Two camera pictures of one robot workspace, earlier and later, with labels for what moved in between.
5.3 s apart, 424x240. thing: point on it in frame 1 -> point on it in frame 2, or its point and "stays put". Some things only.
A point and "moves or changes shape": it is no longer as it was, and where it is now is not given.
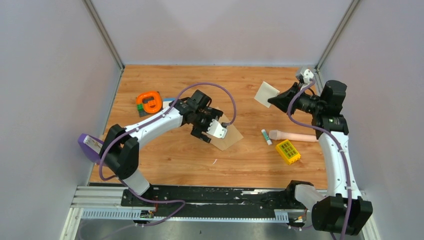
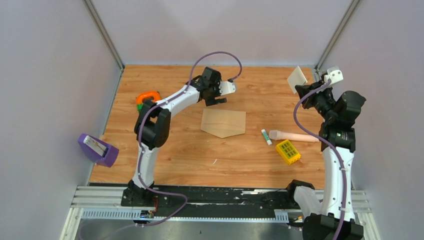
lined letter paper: [265, 92] moves or changes shape
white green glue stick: [266, 136] stays put
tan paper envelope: [233, 135] moves or changes shape
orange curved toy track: [151, 101] stays put
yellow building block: [288, 151] stays put
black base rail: [212, 201] stays put
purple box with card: [91, 146] stays put
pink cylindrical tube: [277, 135] stays put
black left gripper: [211, 114] -> [212, 101]
